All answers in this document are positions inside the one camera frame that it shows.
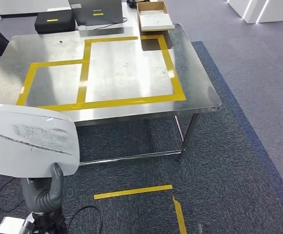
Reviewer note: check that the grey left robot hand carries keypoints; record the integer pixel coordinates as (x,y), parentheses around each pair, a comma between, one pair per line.
(41,197)

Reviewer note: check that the white plastic car part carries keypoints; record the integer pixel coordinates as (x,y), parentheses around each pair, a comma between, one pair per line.
(22,161)

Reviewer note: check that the steel workbench table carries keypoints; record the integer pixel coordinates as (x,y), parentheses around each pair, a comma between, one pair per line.
(192,80)

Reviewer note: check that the long yellow floor tape strip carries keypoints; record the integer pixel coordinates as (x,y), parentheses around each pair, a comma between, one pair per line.
(132,192)

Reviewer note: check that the yellow tape outline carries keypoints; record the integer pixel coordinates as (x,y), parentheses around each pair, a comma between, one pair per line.
(132,101)

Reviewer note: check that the black case with yellow label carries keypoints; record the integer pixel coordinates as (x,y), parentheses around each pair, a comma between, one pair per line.
(56,25)

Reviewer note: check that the grey laptop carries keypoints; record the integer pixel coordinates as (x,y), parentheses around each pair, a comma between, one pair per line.
(98,16)

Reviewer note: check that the small black device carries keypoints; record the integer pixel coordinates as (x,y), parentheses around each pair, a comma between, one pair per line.
(132,4)

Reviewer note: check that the white board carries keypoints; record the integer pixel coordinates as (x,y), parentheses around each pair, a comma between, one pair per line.
(156,22)

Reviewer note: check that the cardboard box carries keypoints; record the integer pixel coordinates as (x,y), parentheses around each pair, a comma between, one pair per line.
(151,6)

